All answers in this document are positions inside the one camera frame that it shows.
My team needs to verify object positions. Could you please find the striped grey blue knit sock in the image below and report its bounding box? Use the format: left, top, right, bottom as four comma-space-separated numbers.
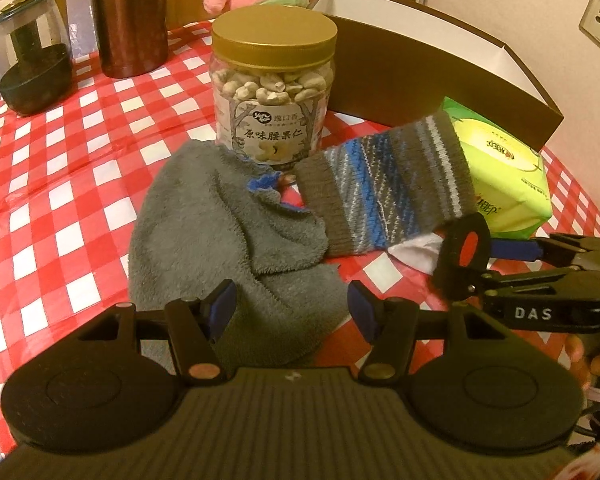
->
294, 110, 477, 257

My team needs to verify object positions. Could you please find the person's right hand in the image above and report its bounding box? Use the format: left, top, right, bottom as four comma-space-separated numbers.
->
565, 335, 600, 389

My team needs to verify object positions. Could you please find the brown cardboard box white inside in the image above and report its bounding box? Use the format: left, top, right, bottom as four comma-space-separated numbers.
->
311, 0, 564, 150

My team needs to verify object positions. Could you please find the brown cylindrical canister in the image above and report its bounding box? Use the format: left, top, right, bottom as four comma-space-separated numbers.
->
92, 0, 168, 79

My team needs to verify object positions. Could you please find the cashew jar with gold lid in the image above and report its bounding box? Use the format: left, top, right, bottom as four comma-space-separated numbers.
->
209, 4, 338, 170

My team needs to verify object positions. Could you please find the grey fluffy towel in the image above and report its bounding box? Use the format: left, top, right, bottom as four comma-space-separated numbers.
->
129, 140, 348, 370

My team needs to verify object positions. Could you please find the green tissue pack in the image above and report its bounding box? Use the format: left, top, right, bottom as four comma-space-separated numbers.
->
442, 98, 553, 240

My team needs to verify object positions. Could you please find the red white checkered tablecloth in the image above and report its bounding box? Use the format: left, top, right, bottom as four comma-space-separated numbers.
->
0, 22, 600, 459

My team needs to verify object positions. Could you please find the white soft cloth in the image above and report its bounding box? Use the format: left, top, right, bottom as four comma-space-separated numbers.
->
387, 233, 443, 275

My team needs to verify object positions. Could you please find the dark glass dome container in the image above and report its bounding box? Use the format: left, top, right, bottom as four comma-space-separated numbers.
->
0, 0, 72, 116

